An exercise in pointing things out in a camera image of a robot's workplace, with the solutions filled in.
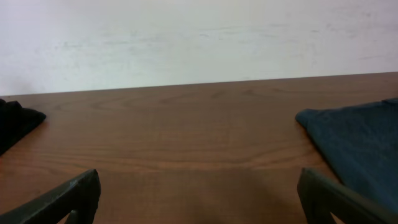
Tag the folded black garment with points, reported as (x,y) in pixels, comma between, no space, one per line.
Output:
(17,122)

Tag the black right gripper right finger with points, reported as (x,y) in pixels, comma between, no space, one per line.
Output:
(322,199)

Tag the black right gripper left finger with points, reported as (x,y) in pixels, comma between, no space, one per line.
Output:
(77,199)

